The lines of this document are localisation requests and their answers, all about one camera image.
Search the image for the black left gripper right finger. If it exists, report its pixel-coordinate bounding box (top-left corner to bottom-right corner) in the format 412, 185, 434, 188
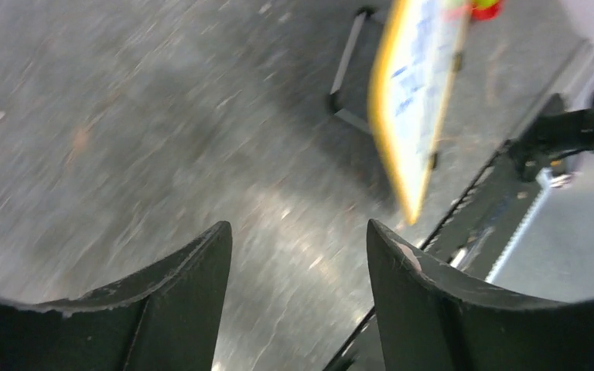
367, 220, 594, 370

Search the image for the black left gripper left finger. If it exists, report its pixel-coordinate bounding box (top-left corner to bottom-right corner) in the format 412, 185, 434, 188
0, 221, 232, 370

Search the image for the yellow framed whiteboard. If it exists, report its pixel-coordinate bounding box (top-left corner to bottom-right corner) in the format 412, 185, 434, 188
367, 0, 471, 224

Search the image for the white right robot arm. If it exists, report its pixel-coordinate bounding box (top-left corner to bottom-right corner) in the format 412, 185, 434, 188
508, 96, 594, 182

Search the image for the metal whiteboard stand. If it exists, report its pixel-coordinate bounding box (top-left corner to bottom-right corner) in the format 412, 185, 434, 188
327, 5, 387, 134

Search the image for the red bowl with green block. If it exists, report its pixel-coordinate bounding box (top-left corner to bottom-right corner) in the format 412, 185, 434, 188
471, 0, 503, 22

